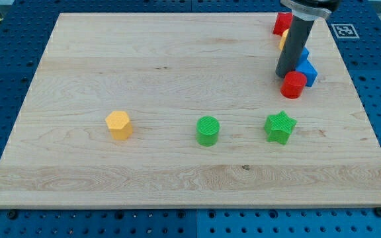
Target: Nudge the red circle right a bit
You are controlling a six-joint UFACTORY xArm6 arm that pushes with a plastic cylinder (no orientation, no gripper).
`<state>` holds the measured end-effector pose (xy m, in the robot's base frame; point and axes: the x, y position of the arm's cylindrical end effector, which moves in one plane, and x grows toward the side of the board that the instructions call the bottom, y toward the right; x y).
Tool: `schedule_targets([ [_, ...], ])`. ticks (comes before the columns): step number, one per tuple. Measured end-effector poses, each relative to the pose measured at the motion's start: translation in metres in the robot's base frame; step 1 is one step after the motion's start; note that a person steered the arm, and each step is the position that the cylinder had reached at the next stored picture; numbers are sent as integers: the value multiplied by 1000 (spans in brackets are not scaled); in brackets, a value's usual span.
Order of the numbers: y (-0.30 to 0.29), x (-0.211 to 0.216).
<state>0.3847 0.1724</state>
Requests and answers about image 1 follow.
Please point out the red block at back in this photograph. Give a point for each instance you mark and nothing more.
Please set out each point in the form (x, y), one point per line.
(282, 23)

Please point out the light wooden board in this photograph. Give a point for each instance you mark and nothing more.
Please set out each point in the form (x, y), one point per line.
(167, 70)

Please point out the yellow hexagon block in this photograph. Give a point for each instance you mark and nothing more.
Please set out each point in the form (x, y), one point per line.
(119, 125)

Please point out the yellow block at back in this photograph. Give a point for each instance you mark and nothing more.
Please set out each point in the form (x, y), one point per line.
(283, 39)

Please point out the red cylinder block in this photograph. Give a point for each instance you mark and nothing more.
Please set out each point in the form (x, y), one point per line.
(293, 84)

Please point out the white fiducial marker tag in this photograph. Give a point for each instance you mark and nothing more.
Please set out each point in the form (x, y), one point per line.
(345, 31)

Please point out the green star block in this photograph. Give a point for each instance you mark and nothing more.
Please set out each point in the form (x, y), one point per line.
(279, 127)

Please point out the blue block behind rod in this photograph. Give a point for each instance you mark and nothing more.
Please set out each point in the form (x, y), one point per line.
(304, 56)

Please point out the green cylinder block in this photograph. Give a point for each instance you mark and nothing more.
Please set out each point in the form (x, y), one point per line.
(207, 130)

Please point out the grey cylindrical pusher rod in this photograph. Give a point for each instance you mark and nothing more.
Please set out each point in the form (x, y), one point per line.
(294, 45)

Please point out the blue cube block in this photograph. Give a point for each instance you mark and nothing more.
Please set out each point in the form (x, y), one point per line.
(309, 71)

